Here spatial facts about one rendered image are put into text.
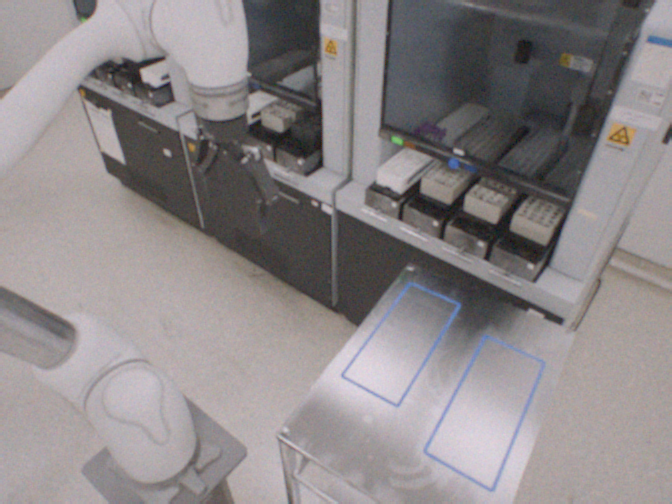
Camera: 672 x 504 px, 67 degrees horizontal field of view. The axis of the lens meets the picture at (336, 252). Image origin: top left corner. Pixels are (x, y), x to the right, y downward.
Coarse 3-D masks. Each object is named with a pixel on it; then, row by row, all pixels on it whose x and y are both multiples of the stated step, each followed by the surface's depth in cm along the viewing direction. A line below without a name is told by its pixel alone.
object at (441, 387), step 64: (384, 320) 125; (448, 320) 125; (512, 320) 125; (320, 384) 112; (384, 384) 112; (448, 384) 112; (512, 384) 112; (320, 448) 101; (384, 448) 101; (448, 448) 101; (512, 448) 101
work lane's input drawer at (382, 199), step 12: (420, 180) 170; (372, 192) 167; (384, 192) 165; (396, 192) 165; (408, 192) 167; (372, 204) 170; (384, 204) 167; (396, 204) 163; (372, 216) 167; (396, 216) 166
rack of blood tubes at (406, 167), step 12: (396, 156) 172; (408, 156) 172; (420, 156) 172; (384, 168) 167; (396, 168) 166; (408, 168) 166; (420, 168) 168; (384, 180) 166; (396, 180) 163; (408, 180) 171
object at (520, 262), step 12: (504, 240) 147; (552, 240) 150; (492, 252) 149; (504, 252) 146; (516, 252) 144; (528, 252) 144; (492, 264) 151; (504, 264) 148; (516, 264) 146; (528, 264) 143; (540, 264) 143; (504, 276) 146; (528, 276) 145
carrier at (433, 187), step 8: (424, 176) 160; (424, 184) 161; (432, 184) 159; (440, 184) 157; (448, 184) 157; (424, 192) 163; (432, 192) 161; (440, 192) 159; (448, 192) 157; (440, 200) 161; (448, 200) 159
